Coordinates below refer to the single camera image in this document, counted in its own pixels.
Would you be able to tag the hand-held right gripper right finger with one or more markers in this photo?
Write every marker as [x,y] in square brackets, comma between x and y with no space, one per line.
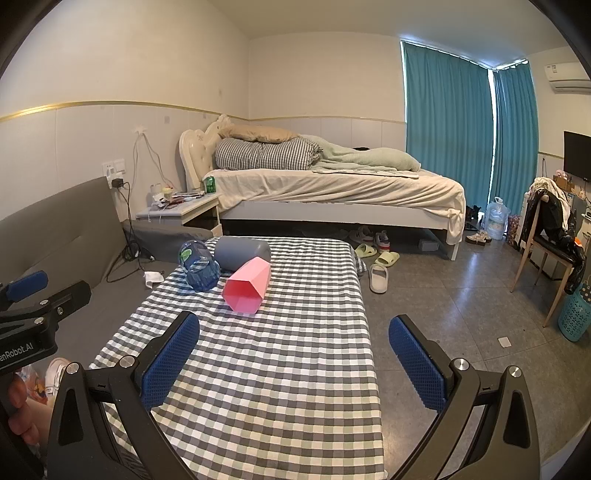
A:
[418,364]

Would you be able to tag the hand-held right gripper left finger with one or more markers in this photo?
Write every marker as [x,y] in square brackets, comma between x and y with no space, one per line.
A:
[168,364]

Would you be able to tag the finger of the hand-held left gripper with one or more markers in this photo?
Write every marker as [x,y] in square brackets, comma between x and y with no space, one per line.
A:
[69,295]
[27,282]

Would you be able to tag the pink cup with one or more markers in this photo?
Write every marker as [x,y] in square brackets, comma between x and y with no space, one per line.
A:
[244,290]

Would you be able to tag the grey cup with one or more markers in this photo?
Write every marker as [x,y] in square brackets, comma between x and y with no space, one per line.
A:
[240,251]

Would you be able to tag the person's left hand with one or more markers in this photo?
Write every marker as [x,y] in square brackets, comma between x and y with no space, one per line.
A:
[21,406]

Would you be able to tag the white shoe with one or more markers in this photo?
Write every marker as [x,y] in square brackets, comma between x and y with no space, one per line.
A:
[56,376]

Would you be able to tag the grey upholstered panel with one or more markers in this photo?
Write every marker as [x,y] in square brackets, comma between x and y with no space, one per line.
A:
[60,230]

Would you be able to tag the white cloth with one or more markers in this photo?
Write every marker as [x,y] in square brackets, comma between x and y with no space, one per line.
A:
[153,279]

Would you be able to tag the white paper scrap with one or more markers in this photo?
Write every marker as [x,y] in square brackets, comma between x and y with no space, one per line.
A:
[504,342]

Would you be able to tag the white slipper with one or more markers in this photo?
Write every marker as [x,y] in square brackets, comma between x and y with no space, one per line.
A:
[378,279]

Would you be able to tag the grey checked cloth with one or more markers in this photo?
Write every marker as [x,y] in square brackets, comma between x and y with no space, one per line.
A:
[277,350]

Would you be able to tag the green slipper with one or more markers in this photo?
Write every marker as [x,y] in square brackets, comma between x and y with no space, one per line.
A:
[387,259]
[366,251]

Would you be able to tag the grey brick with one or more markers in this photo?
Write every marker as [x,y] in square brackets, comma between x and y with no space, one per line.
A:
[428,245]

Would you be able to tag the black charger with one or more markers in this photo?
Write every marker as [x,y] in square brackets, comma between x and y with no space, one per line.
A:
[117,183]

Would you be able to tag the white sneaker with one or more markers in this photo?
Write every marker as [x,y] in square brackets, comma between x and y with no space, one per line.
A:
[362,235]
[382,240]

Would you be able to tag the white bottle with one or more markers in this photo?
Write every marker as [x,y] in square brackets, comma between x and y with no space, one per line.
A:
[155,194]

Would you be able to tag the beige shoe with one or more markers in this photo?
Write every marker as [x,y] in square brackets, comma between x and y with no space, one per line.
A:
[478,238]

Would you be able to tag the white nightstand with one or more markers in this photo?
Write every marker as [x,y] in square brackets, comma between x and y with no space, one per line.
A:
[184,210]

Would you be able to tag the clear water jug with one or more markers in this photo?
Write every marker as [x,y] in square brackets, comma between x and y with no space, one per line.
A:
[496,221]

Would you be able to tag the teal laundry basket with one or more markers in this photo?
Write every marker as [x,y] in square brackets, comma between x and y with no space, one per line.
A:
[576,316]

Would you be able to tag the white bed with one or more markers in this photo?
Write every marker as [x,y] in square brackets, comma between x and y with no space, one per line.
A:
[332,217]

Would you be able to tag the wooden chair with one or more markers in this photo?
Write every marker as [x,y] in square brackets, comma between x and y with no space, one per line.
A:
[549,247]

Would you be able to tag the green can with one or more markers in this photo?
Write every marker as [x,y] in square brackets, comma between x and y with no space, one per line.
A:
[211,185]

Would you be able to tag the beige bed sheet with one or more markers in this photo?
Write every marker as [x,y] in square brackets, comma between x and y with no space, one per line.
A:
[346,191]

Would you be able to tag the black jacket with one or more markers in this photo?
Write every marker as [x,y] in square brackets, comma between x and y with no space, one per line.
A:
[556,217]

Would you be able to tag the pale green blanket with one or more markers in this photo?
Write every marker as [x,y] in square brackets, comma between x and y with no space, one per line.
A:
[364,159]

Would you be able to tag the striped quilt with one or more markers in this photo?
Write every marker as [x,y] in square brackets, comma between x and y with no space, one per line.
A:
[263,154]

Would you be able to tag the wide teal curtain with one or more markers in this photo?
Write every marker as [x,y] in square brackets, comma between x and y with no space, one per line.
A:
[443,129]

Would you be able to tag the narrow teal curtain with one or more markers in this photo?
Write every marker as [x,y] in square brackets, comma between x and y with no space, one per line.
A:
[515,138]

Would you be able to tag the tan pillow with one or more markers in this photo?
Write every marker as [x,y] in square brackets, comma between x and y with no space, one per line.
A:
[258,133]

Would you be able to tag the black television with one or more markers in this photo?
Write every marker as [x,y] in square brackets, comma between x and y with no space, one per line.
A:
[577,154]

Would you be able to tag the white air conditioner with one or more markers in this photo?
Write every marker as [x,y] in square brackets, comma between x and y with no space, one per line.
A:
[570,76]

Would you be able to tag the white wall socket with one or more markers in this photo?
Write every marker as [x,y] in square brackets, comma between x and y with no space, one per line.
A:
[114,167]

